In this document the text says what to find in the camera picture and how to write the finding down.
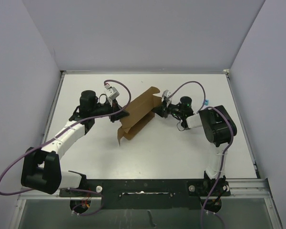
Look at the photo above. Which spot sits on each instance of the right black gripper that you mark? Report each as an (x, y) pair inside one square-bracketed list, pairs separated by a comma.
[(161, 111)]

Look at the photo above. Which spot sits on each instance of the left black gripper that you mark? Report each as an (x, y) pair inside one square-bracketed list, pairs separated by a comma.
[(118, 115)]

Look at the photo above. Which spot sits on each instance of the brown cardboard box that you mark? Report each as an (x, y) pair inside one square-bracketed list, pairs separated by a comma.
[(140, 114)]

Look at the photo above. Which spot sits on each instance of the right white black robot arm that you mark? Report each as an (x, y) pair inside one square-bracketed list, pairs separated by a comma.
[(218, 127)]

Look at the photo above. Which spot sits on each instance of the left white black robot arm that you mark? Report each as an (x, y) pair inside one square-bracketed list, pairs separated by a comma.
[(41, 167)]

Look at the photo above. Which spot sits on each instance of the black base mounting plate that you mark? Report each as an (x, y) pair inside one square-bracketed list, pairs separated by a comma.
[(154, 193)]

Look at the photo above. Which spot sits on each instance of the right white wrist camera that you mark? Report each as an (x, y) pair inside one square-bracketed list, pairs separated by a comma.
[(167, 95)]

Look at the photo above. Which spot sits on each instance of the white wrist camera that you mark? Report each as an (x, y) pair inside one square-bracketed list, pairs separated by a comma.
[(111, 93), (167, 95)]

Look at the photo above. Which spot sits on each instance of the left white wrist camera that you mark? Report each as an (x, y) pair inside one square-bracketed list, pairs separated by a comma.
[(111, 93)]

